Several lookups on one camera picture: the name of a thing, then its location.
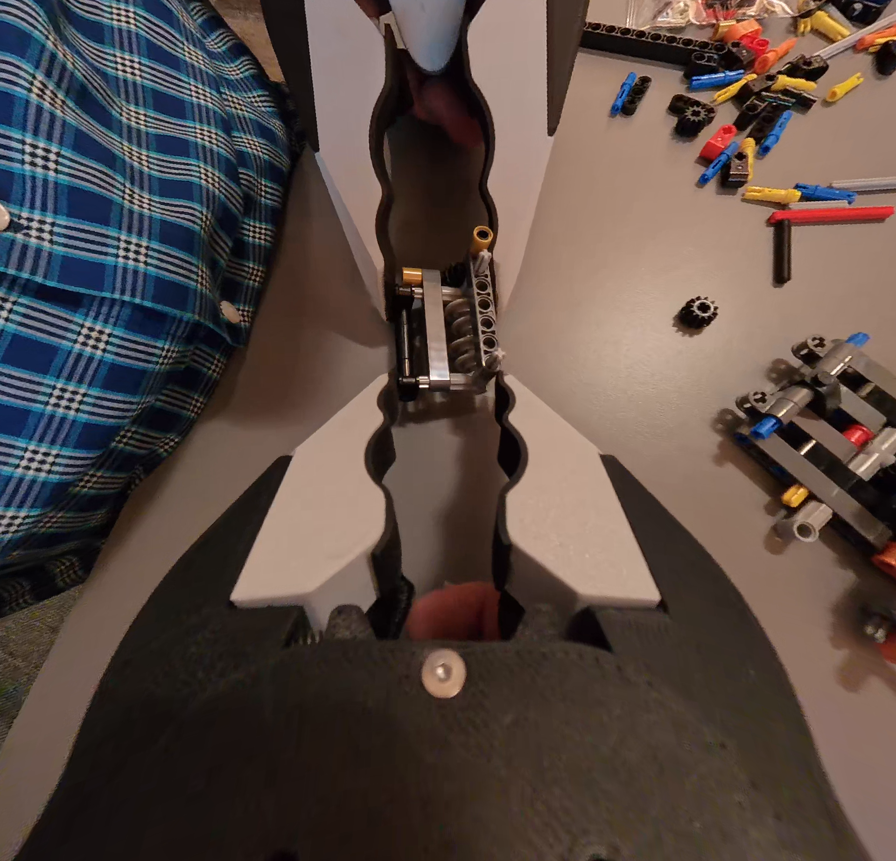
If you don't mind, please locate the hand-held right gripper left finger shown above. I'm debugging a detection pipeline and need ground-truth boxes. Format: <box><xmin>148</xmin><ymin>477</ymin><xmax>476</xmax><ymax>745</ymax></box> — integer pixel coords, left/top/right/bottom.
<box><xmin>228</xmin><ymin>374</ymin><xmax>400</xmax><ymax>641</ymax></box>

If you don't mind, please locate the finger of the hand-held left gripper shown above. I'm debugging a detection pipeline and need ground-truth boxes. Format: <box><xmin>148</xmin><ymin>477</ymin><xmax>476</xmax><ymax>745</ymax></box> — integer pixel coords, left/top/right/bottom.
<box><xmin>462</xmin><ymin>0</ymin><xmax>550</xmax><ymax>309</ymax></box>
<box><xmin>303</xmin><ymin>0</ymin><xmax>396</xmax><ymax>322</ymax></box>

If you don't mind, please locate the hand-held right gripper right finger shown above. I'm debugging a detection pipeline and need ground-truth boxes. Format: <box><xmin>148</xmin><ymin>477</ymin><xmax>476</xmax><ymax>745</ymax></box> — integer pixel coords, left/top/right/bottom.
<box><xmin>492</xmin><ymin>371</ymin><xmax>664</xmax><ymax>641</ymax></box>

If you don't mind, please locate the pile of lego pieces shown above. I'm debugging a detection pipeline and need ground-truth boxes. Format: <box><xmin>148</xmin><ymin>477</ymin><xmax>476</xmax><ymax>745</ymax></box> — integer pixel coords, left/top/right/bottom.
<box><xmin>609</xmin><ymin>0</ymin><xmax>896</xmax><ymax>207</ymax></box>

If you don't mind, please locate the grey lego engine assembly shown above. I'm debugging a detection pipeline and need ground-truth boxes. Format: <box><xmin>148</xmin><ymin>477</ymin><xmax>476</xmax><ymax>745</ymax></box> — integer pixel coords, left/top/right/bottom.
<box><xmin>394</xmin><ymin>225</ymin><xmax>506</xmax><ymax>403</ymax></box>

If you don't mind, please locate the long black lego beam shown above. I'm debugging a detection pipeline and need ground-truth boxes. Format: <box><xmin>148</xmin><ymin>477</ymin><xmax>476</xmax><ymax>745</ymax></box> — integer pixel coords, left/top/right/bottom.
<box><xmin>583</xmin><ymin>22</ymin><xmax>746</xmax><ymax>58</ymax></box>

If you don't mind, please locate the small black lego gear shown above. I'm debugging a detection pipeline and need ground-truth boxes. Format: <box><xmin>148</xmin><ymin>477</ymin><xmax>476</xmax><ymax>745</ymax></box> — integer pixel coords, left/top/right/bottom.
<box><xmin>678</xmin><ymin>294</ymin><xmax>721</xmax><ymax>333</ymax></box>

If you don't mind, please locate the large lego chassis assembly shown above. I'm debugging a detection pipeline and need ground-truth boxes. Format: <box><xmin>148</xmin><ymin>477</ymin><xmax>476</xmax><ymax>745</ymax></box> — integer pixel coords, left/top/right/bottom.
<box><xmin>715</xmin><ymin>331</ymin><xmax>896</xmax><ymax>648</ymax></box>

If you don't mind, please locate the red lego axle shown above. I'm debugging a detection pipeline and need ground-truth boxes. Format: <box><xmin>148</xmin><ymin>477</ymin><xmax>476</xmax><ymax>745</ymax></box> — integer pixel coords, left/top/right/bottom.
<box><xmin>768</xmin><ymin>205</ymin><xmax>896</xmax><ymax>226</ymax></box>

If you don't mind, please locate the person's left hand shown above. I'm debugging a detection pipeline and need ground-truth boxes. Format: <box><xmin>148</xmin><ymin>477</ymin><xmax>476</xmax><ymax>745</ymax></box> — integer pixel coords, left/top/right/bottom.
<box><xmin>409</xmin><ymin>70</ymin><xmax>485</xmax><ymax>149</ymax></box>

